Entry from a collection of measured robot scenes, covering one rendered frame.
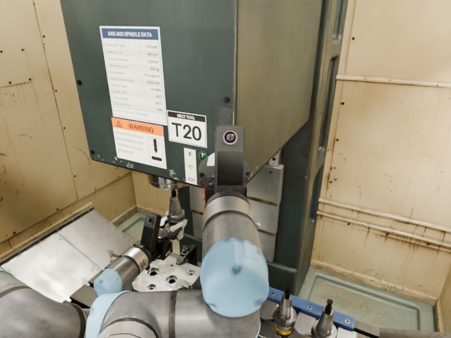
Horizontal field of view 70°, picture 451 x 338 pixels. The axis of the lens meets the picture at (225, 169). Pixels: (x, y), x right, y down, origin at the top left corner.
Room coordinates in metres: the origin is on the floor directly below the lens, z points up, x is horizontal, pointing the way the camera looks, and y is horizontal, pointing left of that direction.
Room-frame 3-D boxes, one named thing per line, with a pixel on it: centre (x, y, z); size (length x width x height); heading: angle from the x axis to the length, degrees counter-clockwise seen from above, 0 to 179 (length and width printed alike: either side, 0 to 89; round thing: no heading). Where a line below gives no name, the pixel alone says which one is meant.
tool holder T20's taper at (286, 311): (0.65, -0.17, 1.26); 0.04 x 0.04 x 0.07
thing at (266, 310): (0.67, -0.12, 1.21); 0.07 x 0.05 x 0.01; 153
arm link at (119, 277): (0.68, 0.30, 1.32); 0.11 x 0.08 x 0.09; 153
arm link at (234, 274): (0.31, -0.01, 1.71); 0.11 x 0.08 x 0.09; 3
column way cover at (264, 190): (1.34, -0.03, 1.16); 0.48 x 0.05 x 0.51; 63
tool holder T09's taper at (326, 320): (0.60, -0.27, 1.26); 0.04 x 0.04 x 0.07
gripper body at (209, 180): (0.47, 0.00, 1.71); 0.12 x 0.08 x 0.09; 3
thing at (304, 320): (0.62, -0.22, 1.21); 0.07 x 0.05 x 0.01; 153
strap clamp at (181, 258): (1.17, 0.18, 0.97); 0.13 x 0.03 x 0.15; 153
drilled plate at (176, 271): (1.05, 0.27, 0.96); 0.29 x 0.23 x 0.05; 63
